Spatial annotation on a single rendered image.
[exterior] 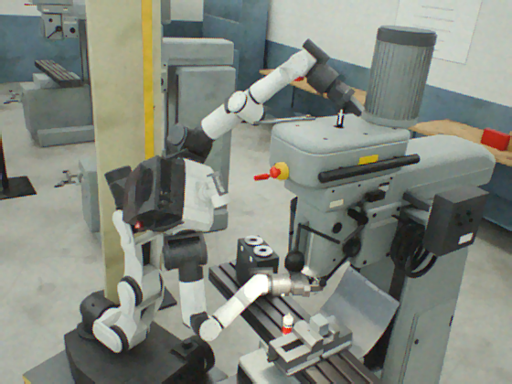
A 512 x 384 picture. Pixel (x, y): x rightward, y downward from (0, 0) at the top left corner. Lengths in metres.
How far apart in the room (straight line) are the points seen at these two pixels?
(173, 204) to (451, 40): 5.26
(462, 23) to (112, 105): 4.51
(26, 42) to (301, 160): 9.17
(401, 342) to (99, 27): 2.29
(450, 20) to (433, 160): 4.67
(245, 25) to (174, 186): 7.30
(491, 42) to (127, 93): 4.35
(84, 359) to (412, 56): 2.00
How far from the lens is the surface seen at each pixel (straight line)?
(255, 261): 2.23
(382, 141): 1.67
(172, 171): 1.73
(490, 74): 6.24
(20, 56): 10.43
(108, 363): 2.58
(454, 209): 1.69
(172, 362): 2.52
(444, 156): 2.05
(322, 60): 1.63
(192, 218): 1.74
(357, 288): 2.30
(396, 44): 1.72
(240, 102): 1.67
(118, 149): 3.22
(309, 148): 1.48
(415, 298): 2.19
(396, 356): 2.37
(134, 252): 2.08
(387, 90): 1.75
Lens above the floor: 2.35
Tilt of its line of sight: 25 degrees down
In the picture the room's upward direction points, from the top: 5 degrees clockwise
